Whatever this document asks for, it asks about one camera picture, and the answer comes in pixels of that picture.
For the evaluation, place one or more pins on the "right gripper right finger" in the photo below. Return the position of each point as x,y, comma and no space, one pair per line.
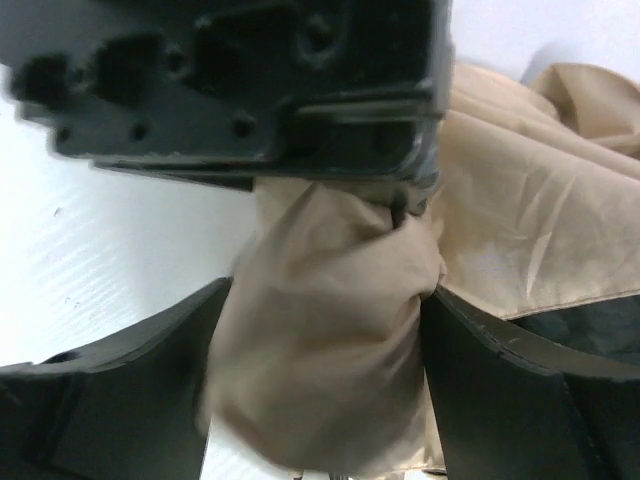
548,396

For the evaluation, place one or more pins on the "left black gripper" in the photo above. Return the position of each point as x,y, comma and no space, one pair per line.
350,93

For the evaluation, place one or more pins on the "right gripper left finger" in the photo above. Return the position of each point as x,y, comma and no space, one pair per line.
121,407

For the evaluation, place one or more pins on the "beige folding umbrella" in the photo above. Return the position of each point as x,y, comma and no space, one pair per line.
314,363

